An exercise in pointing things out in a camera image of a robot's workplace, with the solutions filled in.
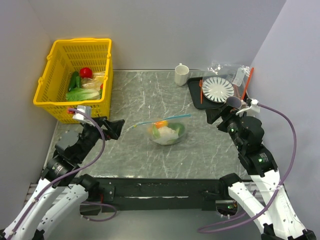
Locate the clear bag with red zipper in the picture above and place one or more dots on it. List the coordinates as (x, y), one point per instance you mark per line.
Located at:
(236, 74)

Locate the white ceramic mug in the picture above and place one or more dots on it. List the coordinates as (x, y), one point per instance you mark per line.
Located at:
(181, 73)

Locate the yellow plastic basket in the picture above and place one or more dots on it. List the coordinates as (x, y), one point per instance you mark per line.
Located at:
(65, 57)

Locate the green toy chili pepper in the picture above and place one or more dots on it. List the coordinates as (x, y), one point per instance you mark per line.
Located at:
(78, 82)

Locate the yellow orange toy mango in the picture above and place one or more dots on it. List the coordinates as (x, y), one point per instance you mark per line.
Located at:
(161, 124)

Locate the beige mug purple inside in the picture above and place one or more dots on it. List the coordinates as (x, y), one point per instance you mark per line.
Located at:
(235, 103)

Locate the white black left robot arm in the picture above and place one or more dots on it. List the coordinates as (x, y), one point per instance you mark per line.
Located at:
(53, 199)

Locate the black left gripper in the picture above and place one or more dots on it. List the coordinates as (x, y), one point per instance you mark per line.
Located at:
(114, 127)

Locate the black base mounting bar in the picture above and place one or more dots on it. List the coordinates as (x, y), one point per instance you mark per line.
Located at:
(136, 194)

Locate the orange plastic fork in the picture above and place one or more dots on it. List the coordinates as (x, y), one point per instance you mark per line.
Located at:
(201, 91)

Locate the white toy cauliflower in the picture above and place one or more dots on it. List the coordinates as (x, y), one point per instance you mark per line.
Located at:
(164, 135)

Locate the green toy lettuce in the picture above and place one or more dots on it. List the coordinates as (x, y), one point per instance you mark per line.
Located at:
(82, 94)

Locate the black rectangular tray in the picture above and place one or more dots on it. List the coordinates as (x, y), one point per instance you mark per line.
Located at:
(194, 89)

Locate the clear bag with blue zipper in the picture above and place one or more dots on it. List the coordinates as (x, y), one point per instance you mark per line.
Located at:
(146, 126)

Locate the red toy tomato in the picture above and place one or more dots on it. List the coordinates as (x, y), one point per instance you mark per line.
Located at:
(86, 72)

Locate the green toy bell pepper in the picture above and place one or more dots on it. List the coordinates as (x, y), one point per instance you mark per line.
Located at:
(179, 128)

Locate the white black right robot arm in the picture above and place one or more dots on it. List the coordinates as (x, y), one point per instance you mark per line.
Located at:
(276, 218)

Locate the white blue striped plate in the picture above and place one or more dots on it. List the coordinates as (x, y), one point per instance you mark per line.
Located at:
(217, 89)

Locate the pale yellow toy vegetable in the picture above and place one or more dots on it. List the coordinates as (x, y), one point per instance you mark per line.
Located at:
(93, 83)

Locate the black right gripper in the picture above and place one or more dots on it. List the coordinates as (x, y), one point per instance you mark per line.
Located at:
(227, 113)

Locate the green toy cucumber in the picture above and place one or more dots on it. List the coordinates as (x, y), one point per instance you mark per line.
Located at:
(72, 82)

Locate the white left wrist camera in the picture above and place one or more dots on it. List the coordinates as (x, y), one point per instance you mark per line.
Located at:
(81, 114)

